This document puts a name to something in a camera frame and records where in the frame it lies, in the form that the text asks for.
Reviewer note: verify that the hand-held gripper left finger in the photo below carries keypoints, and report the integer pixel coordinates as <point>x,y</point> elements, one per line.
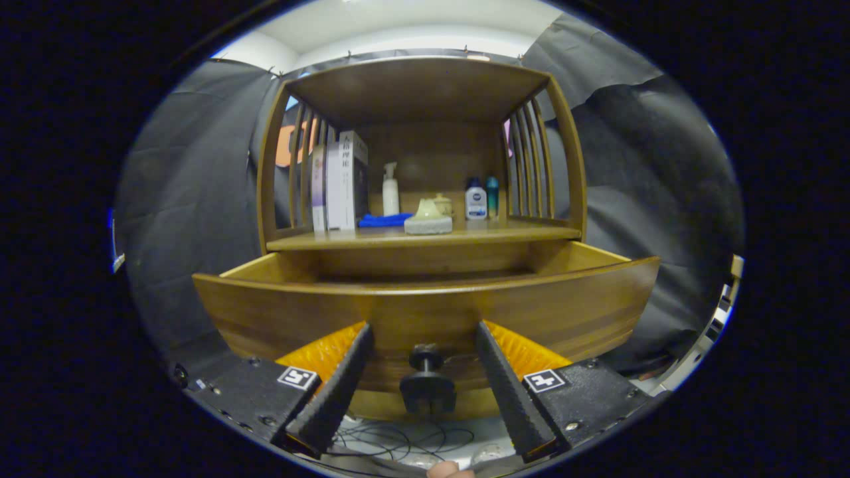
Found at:
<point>339,398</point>

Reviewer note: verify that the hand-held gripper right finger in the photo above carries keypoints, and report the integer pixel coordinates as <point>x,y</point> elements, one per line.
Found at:
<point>511,392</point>

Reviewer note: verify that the wooden drawer with black knob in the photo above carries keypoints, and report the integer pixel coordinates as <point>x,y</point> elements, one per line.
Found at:
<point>425,312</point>

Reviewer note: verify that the wooden countertop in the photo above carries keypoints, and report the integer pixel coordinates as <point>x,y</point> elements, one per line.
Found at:
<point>505,234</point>

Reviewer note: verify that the wooden cabinet with slatted sides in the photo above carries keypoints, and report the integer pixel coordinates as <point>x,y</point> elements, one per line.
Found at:
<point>418,86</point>

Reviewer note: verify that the blue folded cloth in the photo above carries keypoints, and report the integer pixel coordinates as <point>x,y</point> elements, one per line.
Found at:
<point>382,220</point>

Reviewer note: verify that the white lotion bottle blue cap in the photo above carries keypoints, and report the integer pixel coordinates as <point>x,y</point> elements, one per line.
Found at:
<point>476,202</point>

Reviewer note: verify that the teal slim bottle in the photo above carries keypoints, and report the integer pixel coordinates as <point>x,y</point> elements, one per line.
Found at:
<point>493,196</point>

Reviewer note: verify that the beige lidded tea cup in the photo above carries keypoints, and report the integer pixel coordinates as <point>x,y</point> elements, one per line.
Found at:
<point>443,202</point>

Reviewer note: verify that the thin pale purple book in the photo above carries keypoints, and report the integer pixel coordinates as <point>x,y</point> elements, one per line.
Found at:
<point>318,192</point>

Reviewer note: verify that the white pump bottle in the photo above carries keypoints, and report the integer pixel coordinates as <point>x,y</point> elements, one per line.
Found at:
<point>391,196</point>

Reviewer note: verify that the thin white book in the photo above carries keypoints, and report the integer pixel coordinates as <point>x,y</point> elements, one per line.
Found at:
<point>333,189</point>

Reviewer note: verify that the thick white book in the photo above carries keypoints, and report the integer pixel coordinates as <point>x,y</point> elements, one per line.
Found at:
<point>350,179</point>

